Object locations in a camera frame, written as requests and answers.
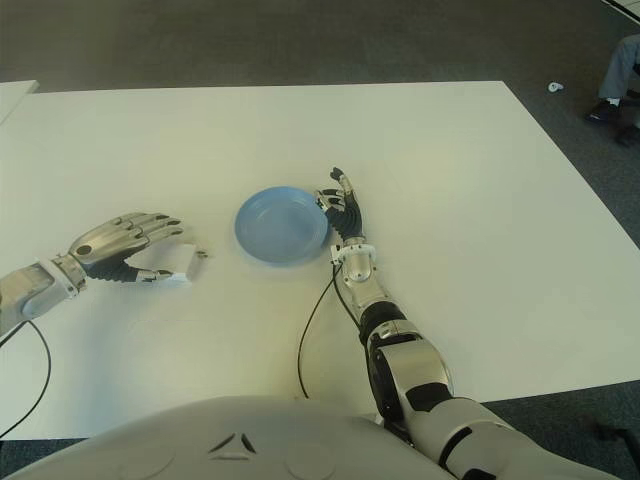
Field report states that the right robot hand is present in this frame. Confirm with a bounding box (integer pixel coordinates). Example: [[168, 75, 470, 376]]
[[313, 167, 364, 244]]

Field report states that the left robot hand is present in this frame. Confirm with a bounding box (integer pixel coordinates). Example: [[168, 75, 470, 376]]
[[67, 212, 185, 286]]

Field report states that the blue plate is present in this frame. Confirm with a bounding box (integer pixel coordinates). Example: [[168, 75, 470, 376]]
[[233, 185, 332, 270]]

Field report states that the white side table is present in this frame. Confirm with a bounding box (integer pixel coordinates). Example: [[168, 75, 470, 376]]
[[0, 79, 40, 126]]

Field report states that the grey robot torso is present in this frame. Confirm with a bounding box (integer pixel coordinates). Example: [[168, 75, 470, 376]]
[[14, 394, 446, 480]]

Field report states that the black chair base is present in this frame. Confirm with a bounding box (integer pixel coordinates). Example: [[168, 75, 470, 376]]
[[594, 422, 640, 446]]

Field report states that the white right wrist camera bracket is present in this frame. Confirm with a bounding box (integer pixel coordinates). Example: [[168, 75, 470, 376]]
[[329, 243, 379, 265]]

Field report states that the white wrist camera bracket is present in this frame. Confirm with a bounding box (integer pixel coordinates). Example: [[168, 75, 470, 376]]
[[35, 255, 90, 299], [329, 243, 379, 265]]

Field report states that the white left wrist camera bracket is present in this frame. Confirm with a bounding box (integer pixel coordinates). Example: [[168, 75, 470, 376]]
[[35, 255, 90, 299]]

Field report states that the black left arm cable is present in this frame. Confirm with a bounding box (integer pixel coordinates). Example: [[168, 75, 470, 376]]
[[0, 319, 52, 439]]

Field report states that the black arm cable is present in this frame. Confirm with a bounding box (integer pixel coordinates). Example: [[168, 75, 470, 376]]
[[296, 262, 364, 400], [0, 319, 52, 439]]

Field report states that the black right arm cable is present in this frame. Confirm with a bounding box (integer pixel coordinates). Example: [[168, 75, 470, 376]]
[[296, 262, 364, 400]]

